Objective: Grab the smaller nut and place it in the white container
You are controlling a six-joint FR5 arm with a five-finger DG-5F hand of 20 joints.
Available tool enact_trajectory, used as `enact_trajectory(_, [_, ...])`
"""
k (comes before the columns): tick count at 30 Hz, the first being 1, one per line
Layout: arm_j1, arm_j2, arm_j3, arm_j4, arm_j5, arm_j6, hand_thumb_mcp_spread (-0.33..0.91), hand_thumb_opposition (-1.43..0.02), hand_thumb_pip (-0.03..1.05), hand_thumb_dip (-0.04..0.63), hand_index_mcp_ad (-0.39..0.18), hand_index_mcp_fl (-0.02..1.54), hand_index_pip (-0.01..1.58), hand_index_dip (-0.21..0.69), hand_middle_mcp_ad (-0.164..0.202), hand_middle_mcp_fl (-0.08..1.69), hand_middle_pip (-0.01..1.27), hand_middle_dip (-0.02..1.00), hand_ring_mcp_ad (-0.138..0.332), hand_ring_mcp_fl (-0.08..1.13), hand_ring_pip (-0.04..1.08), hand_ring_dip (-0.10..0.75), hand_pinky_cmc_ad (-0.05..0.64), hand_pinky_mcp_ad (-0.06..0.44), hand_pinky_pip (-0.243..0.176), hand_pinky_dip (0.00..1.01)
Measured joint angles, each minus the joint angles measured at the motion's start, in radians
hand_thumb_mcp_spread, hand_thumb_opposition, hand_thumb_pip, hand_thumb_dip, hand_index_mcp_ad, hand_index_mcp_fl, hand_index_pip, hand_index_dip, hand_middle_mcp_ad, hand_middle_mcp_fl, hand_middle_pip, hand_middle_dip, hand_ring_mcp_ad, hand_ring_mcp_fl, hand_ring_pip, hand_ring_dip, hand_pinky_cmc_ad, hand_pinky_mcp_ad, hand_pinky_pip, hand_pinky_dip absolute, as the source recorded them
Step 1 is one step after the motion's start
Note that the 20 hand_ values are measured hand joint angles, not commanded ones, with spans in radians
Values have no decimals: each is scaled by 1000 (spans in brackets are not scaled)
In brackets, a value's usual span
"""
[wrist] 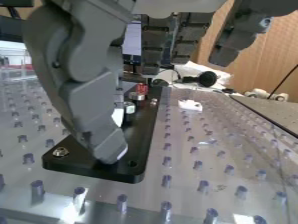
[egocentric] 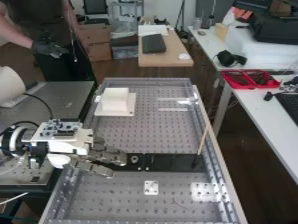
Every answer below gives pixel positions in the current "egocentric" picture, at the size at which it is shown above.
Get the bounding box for black case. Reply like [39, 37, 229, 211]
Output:
[246, 7, 298, 46]

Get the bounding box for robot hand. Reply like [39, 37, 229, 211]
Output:
[30, 117, 129, 179]

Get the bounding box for grey plastic bin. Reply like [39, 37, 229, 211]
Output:
[111, 44, 140, 61]

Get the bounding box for black keyboard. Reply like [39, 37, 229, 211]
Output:
[141, 33, 168, 55]
[274, 92, 298, 126]

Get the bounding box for cardboard box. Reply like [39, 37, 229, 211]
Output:
[79, 23, 112, 45]
[85, 42, 113, 63]

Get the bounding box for black plate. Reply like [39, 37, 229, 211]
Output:
[125, 153, 208, 172]

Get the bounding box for black headphones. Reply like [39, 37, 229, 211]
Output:
[216, 49, 249, 68]

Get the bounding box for clear box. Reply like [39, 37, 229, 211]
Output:
[39, 162, 249, 224]
[81, 77, 224, 165]

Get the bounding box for black cable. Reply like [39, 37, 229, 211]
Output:
[0, 120, 42, 138]
[22, 93, 56, 121]

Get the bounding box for thin stick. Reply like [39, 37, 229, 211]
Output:
[192, 110, 212, 168]

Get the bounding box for small white box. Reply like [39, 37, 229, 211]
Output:
[93, 86, 139, 118]

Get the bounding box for white mouse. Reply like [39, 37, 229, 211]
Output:
[177, 52, 193, 61]

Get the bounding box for wooden desk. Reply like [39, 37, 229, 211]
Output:
[137, 24, 196, 69]

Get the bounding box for person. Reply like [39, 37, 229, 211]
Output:
[0, 0, 97, 83]

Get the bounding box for small wooden box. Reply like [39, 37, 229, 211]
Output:
[214, 22, 230, 42]

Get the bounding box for white desk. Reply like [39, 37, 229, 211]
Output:
[229, 74, 298, 186]
[188, 25, 298, 134]

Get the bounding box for red tray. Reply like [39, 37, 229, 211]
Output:
[245, 68, 282, 89]
[220, 69, 257, 90]

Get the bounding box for small black device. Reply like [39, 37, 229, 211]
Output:
[262, 91, 276, 102]

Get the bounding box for white cable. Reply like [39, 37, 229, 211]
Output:
[0, 191, 30, 205]

